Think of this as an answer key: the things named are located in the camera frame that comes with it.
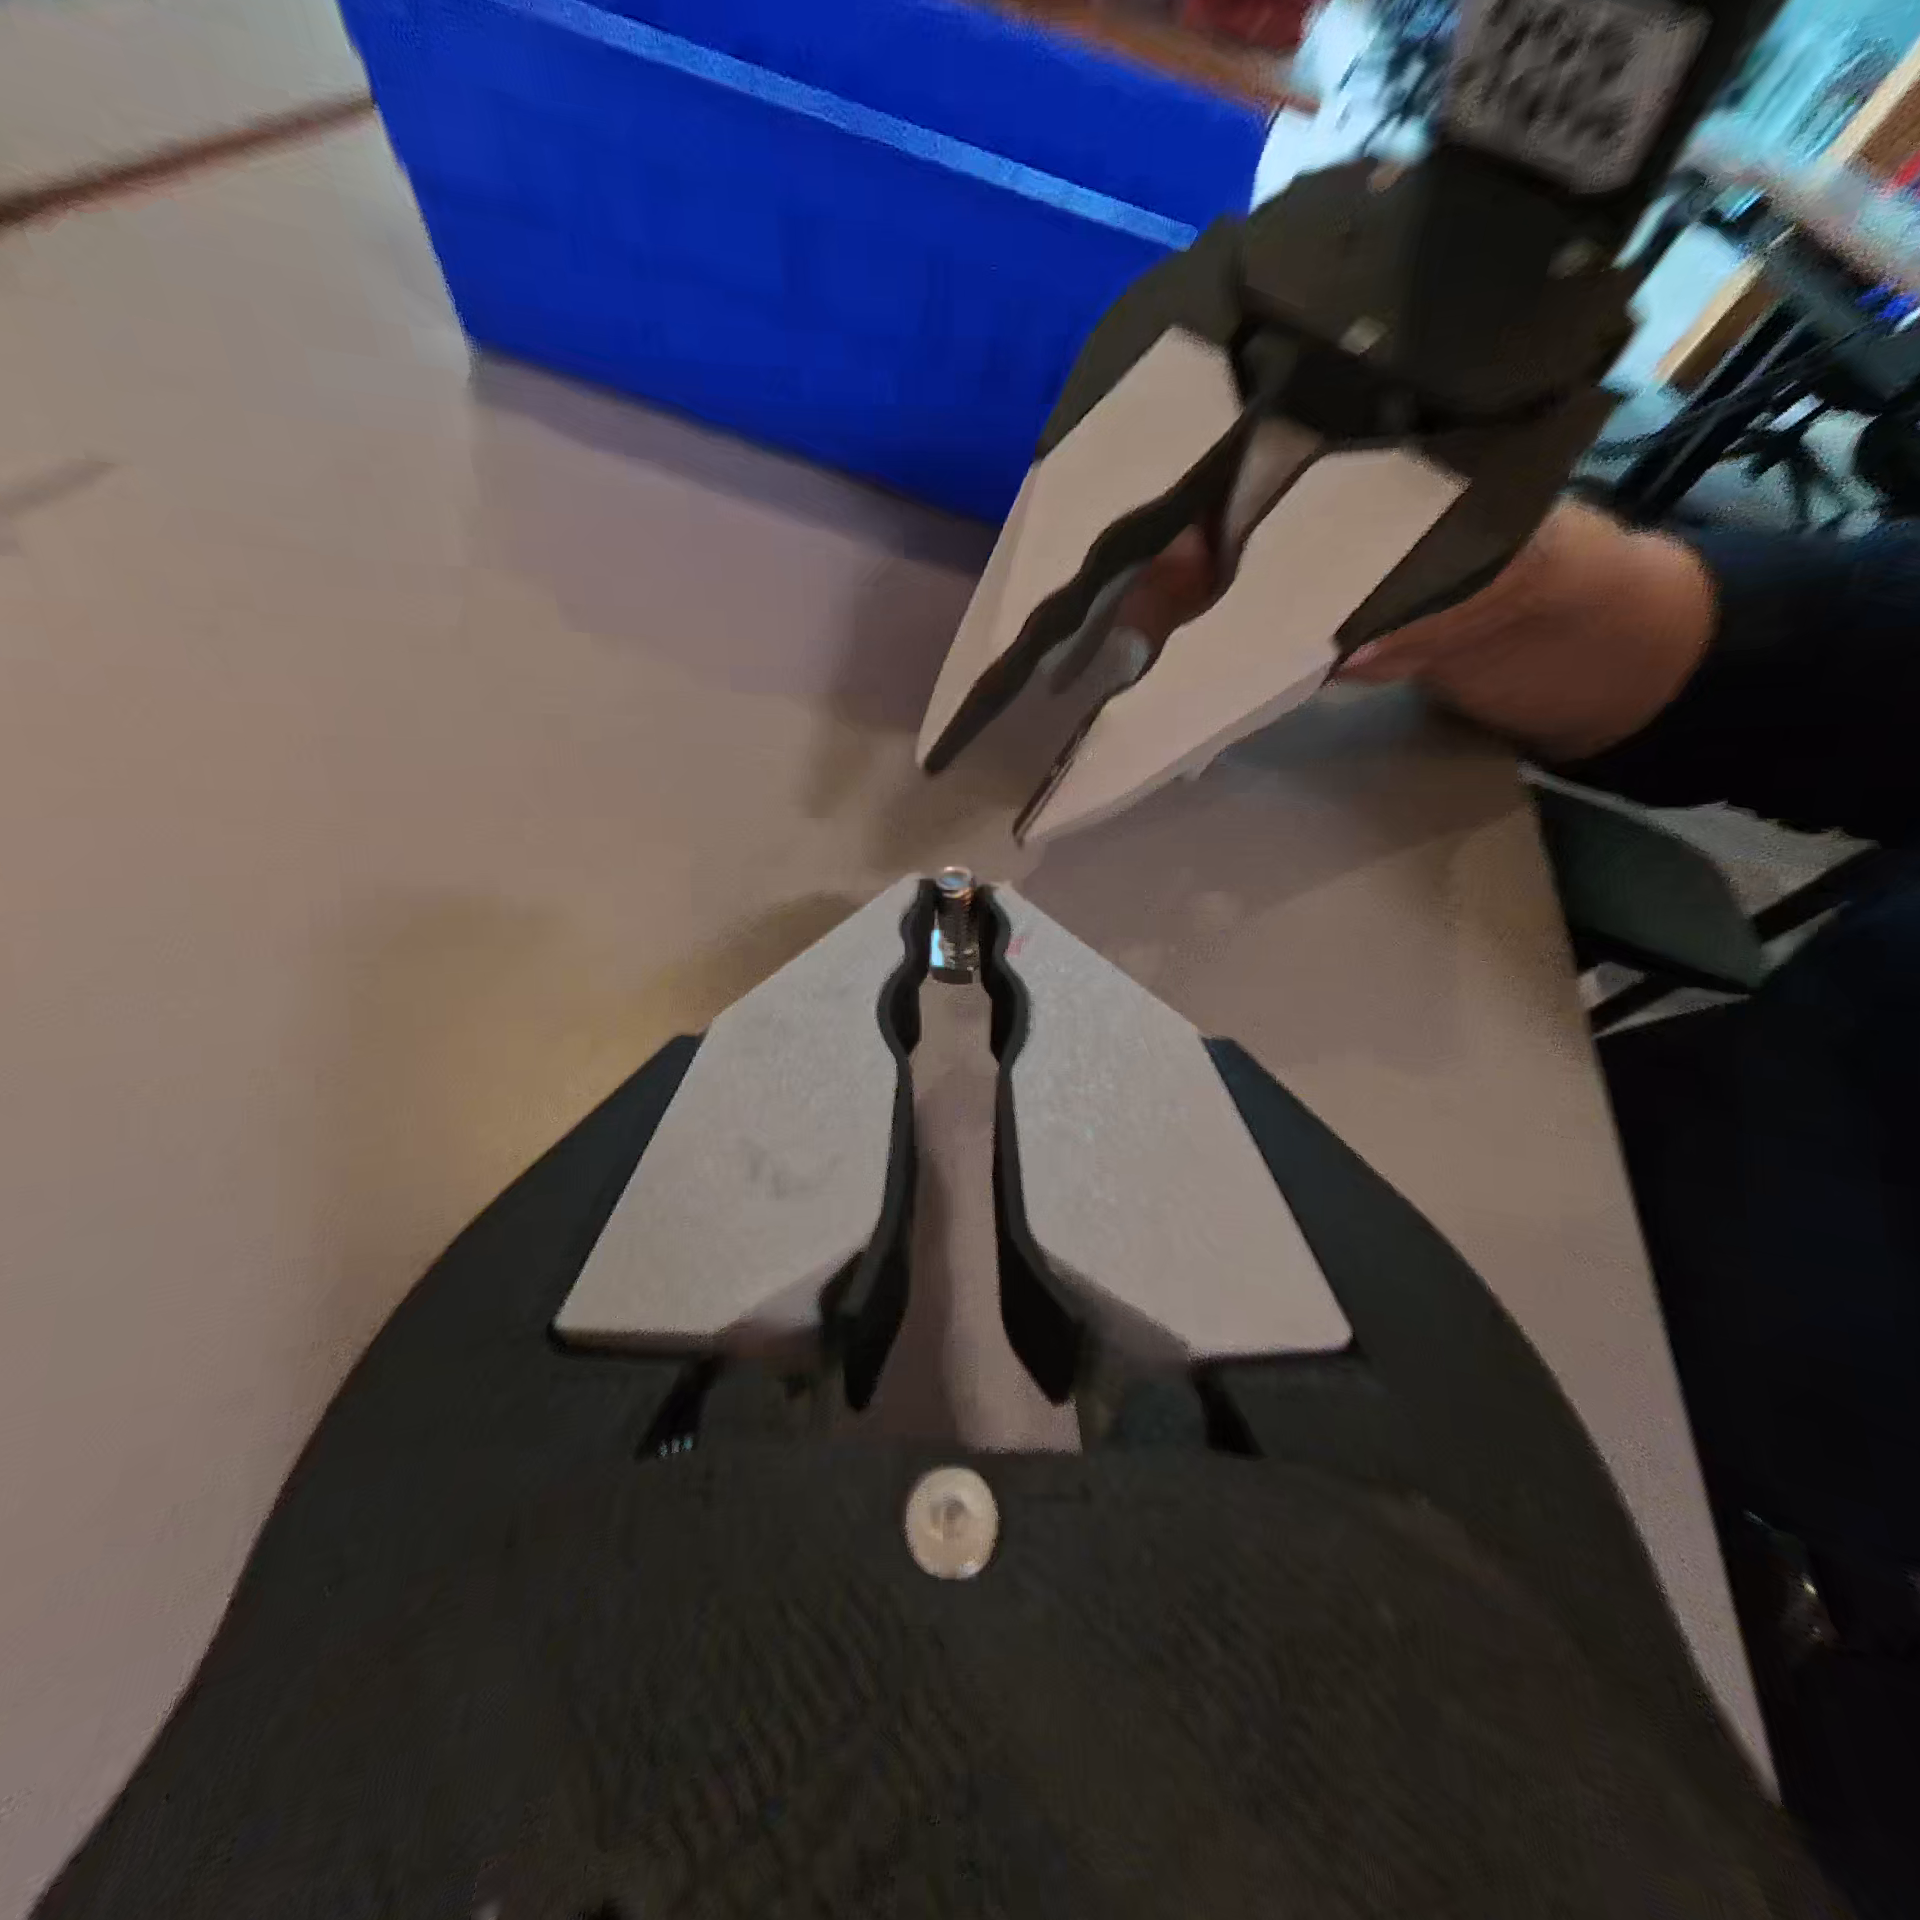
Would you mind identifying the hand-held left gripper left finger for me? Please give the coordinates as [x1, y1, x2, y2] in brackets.
[552, 876, 921, 1414]

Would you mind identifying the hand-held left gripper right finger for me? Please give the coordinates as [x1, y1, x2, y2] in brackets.
[978, 883, 1358, 1403]

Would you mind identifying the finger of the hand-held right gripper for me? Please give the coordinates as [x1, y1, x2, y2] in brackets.
[914, 323, 1254, 776]
[1015, 444, 1471, 844]

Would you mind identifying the blue plastic bin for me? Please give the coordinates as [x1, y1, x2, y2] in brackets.
[334, 0, 1278, 526]

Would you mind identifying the person's right forearm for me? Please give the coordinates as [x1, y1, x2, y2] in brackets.
[1528, 516, 1920, 842]

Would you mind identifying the person's right hand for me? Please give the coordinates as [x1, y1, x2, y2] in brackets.
[1335, 502, 1722, 766]

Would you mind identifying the office desk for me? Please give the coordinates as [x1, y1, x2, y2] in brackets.
[1605, 112, 1920, 526]

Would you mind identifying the person's black chair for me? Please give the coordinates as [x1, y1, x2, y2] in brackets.
[1528, 766, 1884, 1037]

